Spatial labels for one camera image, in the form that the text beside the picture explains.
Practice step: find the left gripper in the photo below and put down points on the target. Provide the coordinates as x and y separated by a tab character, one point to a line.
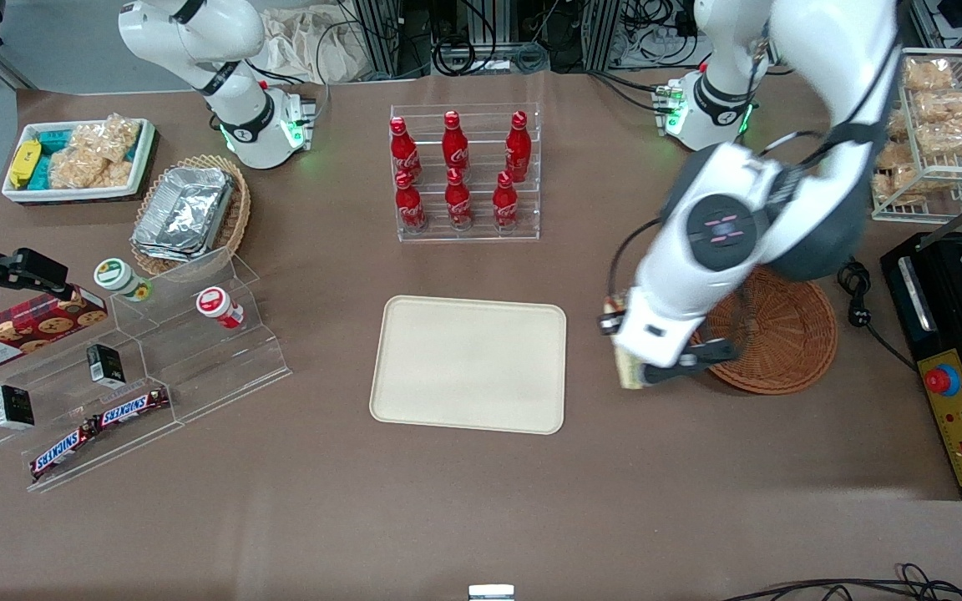
608	322

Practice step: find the triangular sandwich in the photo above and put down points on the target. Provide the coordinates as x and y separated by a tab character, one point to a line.
630	373

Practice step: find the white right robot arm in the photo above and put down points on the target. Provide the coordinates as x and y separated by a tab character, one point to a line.
230	83

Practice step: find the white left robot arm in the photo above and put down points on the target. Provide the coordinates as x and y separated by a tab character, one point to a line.
815	83

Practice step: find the white rectangular snack tray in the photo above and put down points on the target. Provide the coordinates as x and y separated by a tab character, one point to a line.
72	194

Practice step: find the beige plastic serving tray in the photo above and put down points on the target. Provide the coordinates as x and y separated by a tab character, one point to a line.
468	363

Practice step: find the round brown wicker basket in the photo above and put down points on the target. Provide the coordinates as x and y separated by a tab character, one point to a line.
782	334

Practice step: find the oval tan wicker basket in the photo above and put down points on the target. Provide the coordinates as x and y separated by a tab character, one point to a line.
239	213

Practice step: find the red tartan cookie box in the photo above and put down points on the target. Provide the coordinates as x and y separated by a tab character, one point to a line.
22	330

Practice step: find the green lid white cup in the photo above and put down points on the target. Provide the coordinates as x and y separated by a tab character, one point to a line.
118	277

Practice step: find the teal snack pack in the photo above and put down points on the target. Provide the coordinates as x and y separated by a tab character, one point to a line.
55	140
40	174

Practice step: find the clear bag rice crackers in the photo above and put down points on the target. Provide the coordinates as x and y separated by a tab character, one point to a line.
113	138
84	171

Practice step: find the yellow snack pack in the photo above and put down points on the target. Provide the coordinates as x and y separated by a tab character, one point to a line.
24	163

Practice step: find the small black box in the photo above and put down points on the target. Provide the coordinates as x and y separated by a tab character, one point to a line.
105	365
13	407

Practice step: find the silver foil container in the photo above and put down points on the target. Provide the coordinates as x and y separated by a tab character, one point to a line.
184	209

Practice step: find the clear acrylic bottle rack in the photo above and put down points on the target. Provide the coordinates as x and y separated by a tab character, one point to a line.
481	235

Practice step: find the red cola bottle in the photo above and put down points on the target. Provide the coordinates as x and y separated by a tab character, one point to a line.
518	150
458	204
455	146
505	204
410	207
404	154

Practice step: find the brown Snickers bar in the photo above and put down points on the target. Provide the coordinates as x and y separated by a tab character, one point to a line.
63	451
132	407

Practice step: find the red lid white cup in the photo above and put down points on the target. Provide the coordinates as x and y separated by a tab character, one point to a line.
216	305

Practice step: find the clear acrylic stepped stand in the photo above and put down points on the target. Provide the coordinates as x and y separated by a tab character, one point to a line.
197	359

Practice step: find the small white object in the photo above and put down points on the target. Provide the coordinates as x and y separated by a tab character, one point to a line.
491	593

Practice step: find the clear bag fried snacks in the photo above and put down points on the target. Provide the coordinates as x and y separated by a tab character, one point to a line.
953	138
900	125
928	73
896	157
947	107
896	185

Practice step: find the red emergency stop button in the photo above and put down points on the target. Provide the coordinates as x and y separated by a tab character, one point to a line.
943	380

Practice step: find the beige cloth bag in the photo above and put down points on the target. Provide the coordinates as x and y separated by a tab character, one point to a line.
314	42

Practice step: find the aluminium frame post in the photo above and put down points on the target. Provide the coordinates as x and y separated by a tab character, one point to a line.
606	33
377	37

